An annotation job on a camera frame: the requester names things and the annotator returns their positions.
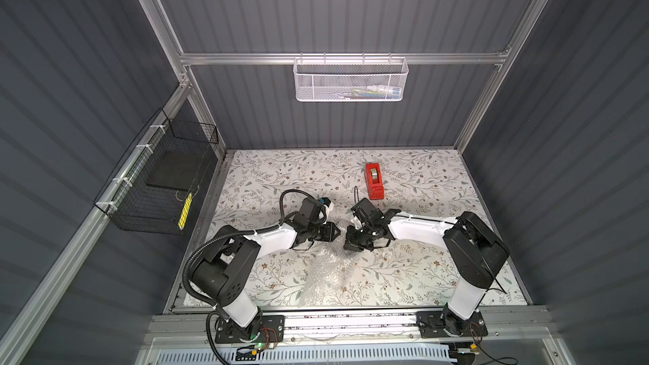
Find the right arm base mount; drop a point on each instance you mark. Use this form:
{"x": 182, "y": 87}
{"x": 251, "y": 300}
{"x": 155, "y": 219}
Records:
{"x": 451, "y": 324}

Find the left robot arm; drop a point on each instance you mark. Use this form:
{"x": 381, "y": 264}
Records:
{"x": 217, "y": 272}

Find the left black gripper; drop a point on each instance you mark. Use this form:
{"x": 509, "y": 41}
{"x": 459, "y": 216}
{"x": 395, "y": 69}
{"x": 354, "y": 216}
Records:
{"x": 321, "y": 231}

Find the black plate in basket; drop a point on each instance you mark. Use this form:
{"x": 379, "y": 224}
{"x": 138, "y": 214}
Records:
{"x": 174, "y": 171}

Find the clear bubble wrap sheet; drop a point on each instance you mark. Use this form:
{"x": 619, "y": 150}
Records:
{"x": 327, "y": 277}

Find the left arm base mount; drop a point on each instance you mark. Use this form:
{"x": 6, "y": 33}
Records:
{"x": 263, "y": 329}

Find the black wire basket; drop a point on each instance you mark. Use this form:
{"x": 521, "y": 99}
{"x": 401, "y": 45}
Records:
{"x": 133, "y": 206}

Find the white wire basket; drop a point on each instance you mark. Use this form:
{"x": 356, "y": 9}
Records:
{"x": 321, "y": 79}

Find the floral table mat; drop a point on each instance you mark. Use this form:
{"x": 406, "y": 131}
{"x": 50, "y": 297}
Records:
{"x": 260, "y": 183}

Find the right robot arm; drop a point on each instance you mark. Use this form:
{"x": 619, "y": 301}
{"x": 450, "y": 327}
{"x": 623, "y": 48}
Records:
{"x": 477, "y": 252}

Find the pens in white basket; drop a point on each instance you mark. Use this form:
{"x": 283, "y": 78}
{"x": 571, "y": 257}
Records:
{"x": 373, "y": 92}

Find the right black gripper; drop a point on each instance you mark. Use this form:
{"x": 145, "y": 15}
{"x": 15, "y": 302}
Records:
{"x": 363, "y": 236}

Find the red tape dispenser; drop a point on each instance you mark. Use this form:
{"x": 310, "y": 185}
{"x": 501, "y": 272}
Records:
{"x": 374, "y": 181}

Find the aluminium front rail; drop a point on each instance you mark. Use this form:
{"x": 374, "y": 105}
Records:
{"x": 514, "y": 322}

